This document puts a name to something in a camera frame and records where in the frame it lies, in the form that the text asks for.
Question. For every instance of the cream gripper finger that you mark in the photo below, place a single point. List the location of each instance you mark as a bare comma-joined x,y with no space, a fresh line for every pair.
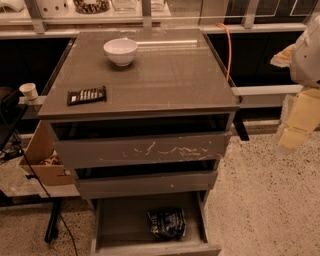
283,58
300,116

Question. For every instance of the blue chip bag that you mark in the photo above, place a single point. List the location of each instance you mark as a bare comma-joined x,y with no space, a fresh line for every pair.
167,223

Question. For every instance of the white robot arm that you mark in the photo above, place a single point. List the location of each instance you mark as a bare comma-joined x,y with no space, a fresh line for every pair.
305,63

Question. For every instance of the grey drawer cabinet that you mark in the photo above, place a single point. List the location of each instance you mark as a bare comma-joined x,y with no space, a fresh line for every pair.
176,84

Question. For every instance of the grey middle drawer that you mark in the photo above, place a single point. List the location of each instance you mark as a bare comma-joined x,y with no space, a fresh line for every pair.
137,185

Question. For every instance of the grey open bottom drawer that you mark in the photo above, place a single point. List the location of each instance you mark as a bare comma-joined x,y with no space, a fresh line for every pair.
124,229

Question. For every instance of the grey top drawer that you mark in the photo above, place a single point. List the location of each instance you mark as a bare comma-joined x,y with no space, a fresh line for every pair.
122,151

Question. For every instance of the white ceramic bowl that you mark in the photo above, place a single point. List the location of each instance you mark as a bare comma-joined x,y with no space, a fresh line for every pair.
121,51

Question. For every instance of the dark chocolate bar wrapper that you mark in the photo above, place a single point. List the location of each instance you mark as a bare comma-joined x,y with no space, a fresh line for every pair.
85,96

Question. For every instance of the jar of brown snacks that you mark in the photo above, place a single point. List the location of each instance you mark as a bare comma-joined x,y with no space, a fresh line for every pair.
91,6

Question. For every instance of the white perforated container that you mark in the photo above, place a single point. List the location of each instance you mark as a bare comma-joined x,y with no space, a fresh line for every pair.
52,8

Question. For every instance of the white paper cup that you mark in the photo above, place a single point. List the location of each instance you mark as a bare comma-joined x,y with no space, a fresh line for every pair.
29,91

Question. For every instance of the brown cardboard box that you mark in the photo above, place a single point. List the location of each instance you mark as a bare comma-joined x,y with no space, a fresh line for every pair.
41,160

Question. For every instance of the black stand leg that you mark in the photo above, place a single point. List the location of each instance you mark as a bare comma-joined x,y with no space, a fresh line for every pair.
52,230

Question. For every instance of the metal horizontal rail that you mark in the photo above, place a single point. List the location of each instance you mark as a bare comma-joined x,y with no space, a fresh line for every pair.
264,96

